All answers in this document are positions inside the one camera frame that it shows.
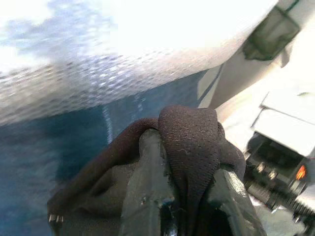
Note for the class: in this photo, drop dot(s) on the black knit garment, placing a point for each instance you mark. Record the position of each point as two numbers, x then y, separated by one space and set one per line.
192 142

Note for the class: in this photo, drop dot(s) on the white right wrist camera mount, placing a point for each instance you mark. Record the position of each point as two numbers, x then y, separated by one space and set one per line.
290 115

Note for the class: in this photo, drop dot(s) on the blue plastic sheet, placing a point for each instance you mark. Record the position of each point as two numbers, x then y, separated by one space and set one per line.
61 152

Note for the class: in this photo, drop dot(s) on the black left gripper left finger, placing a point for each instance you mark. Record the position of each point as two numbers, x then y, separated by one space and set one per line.
147 186

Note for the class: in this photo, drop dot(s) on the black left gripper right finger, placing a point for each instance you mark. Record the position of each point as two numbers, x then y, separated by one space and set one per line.
236 211

